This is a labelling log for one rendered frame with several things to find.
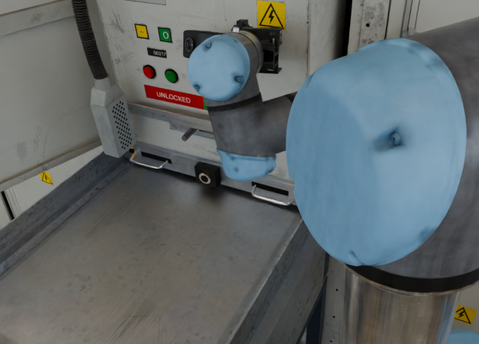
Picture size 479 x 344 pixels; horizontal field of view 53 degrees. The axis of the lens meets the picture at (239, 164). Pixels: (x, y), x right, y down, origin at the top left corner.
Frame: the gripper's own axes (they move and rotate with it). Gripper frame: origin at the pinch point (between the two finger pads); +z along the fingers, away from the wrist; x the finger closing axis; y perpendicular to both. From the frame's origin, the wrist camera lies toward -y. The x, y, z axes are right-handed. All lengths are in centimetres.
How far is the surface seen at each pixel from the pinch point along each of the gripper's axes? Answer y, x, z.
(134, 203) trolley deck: -28.7, -39.8, 6.7
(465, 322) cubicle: 53, -68, 17
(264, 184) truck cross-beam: 2.2, -33.4, 11.0
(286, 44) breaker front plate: 6.8, -0.2, -0.4
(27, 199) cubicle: -98, -70, 60
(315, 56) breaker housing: 12.2, -2.5, 2.5
